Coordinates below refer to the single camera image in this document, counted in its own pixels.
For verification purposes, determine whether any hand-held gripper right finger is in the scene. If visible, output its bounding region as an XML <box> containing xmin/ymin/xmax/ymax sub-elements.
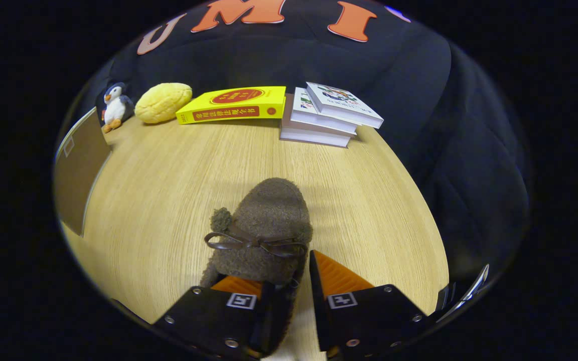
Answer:
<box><xmin>309</xmin><ymin>250</ymin><xmax>427</xmax><ymax>354</ymax></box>

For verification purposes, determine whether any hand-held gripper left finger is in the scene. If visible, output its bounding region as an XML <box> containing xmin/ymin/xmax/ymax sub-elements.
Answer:
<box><xmin>151</xmin><ymin>275</ymin><xmax>282</xmax><ymax>361</ymax></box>

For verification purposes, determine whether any yellow book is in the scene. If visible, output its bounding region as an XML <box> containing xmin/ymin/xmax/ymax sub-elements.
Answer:
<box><xmin>176</xmin><ymin>86</ymin><xmax>287</xmax><ymax>125</ymax></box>

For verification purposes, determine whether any brown fuzzy shoe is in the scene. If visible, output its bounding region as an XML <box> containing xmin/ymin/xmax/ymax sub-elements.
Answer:
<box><xmin>199</xmin><ymin>177</ymin><xmax>314</xmax><ymax>351</ymax></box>

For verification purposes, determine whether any brown fabric storage box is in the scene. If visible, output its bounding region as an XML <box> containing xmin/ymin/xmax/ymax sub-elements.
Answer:
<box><xmin>53</xmin><ymin>106</ymin><xmax>113</xmax><ymax>237</ymax></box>

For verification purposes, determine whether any white book with pink spine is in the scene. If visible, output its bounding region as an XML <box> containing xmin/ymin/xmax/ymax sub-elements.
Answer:
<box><xmin>279</xmin><ymin>93</ymin><xmax>352</xmax><ymax>148</ymax></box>

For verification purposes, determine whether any yellow round plush bun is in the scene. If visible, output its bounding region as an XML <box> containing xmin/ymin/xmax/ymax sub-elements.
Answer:
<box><xmin>134</xmin><ymin>83</ymin><xmax>193</xmax><ymax>124</ymax></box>

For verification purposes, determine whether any penguin plush toy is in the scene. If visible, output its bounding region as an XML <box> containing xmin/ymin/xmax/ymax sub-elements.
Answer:
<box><xmin>101</xmin><ymin>82</ymin><xmax>135</xmax><ymax>134</ymax></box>

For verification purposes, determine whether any black backdrop cloth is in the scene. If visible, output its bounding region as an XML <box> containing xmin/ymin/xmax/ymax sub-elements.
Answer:
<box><xmin>76</xmin><ymin>0</ymin><xmax>530</xmax><ymax>301</ymax></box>

